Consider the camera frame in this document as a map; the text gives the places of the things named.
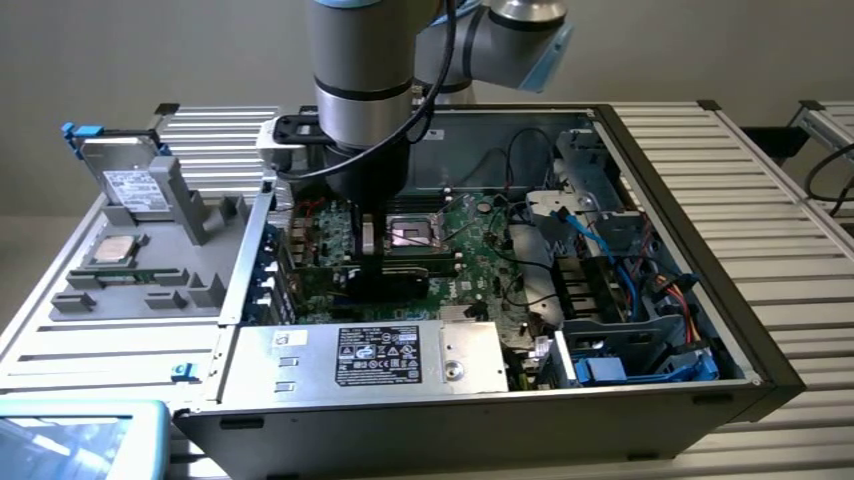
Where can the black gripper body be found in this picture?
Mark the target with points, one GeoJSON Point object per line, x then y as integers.
{"type": "Point", "coordinates": [367, 172]}

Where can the green and black graphics card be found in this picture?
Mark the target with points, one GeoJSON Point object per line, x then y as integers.
{"type": "Point", "coordinates": [403, 285]}

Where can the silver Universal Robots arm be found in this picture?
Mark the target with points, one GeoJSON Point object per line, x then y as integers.
{"type": "Point", "coordinates": [360, 50]}

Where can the CPU socket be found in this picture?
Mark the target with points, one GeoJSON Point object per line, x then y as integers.
{"type": "Point", "coordinates": [410, 234]}

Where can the black RAM slots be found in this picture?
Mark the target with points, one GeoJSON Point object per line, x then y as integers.
{"type": "Point", "coordinates": [427, 202]}

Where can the green motherboard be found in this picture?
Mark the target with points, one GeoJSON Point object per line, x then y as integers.
{"type": "Point", "coordinates": [467, 280]}

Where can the silver chipset heat sink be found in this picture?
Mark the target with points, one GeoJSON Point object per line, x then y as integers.
{"type": "Point", "coordinates": [457, 316]}

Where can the silver power supply unit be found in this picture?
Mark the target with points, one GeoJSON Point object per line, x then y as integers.
{"type": "Point", "coordinates": [374, 360]}

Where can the black fan shroud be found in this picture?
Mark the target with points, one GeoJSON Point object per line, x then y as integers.
{"type": "Point", "coordinates": [581, 290]}

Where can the black table end cap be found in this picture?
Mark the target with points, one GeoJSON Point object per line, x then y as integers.
{"type": "Point", "coordinates": [709, 105]}
{"type": "Point", "coordinates": [811, 104]}
{"type": "Point", "coordinates": [167, 107]}

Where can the silver drive cage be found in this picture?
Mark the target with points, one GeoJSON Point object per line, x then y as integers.
{"type": "Point", "coordinates": [594, 170]}

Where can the grey parts rack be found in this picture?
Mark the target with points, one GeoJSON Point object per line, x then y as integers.
{"type": "Point", "coordinates": [140, 295]}

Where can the silver hard disk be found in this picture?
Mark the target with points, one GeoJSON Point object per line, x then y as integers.
{"type": "Point", "coordinates": [130, 185]}

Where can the green RAM stick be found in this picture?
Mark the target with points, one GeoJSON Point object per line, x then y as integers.
{"type": "Point", "coordinates": [127, 275]}

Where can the silver CPU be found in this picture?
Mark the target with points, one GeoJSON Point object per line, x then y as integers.
{"type": "Point", "coordinates": [115, 248]}

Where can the small blue latch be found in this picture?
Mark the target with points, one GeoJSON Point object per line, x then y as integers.
{"type": "Point", "coordinates": [182, 372]}

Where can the blue disk bay caddy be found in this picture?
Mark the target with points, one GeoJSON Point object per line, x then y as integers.
{"type": "Point", "coordinates": [601, 372]}

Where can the black open PC case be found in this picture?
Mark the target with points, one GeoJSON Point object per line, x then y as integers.
{"type": "Point", "coordinates": [467, 440]}

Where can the silver case side panel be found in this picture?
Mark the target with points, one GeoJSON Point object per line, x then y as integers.
{"type": "Point", "coordinates": [100, 350]}

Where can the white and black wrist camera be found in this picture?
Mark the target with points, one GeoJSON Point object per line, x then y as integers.
{"type": "Point", "coordinates": [280, 145]}

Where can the blue disk bracket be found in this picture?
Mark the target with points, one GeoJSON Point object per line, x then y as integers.
{"type": "Point", "coordinates": [76, 135]}

